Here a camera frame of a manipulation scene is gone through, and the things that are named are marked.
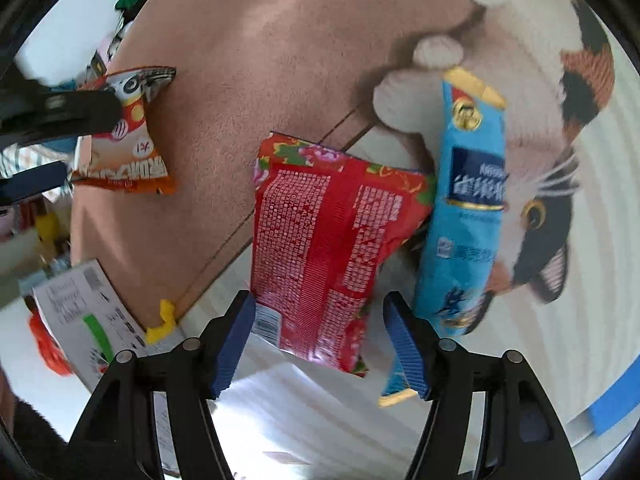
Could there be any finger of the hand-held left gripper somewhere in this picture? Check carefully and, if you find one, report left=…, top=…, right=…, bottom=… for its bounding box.
left=0, top=162, right=69, bottom=207
left=0, top=76, right=124, bottom=150

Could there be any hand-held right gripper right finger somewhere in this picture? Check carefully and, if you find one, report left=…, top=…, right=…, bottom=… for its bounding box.
left=382, top=290, right=584, bottom=480

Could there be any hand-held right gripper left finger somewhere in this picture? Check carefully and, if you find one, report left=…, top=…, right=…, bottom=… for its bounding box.
left=65, top=289, right=257, bottom=480

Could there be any orange snack packet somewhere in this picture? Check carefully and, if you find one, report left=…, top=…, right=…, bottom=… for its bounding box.
left=70, top=65, right=178, bottom=196

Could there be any red floral snack packet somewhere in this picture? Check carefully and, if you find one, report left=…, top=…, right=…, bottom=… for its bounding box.
left=250, top=132, right=437, bottom=378

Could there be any yellow toy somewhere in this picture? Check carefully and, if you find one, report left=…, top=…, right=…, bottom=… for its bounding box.
left=34, top=212, right=62, bottom=260

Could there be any yellow plastic piece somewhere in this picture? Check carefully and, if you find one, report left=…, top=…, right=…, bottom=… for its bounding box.
left=145, top=299, right=177, bottom=345

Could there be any blue snack packet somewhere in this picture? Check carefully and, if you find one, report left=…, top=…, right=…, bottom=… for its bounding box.
left=377, top=66, right=511, bottom=407

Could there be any white cardboard box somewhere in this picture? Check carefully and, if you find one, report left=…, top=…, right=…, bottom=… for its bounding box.
left=31, top=259, right=181, bottom=478

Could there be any orange red plastic object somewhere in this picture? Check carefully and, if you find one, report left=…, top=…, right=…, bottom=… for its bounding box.
left=27, top=310, right=74, bottom=377

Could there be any cat printed blanket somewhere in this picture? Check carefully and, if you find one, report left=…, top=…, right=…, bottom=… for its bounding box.
left=69, top=0, right=617, bottom=333

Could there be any blue tape strip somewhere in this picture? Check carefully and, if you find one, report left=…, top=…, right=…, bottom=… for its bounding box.
left=587, top=371, right=632, bottom=436

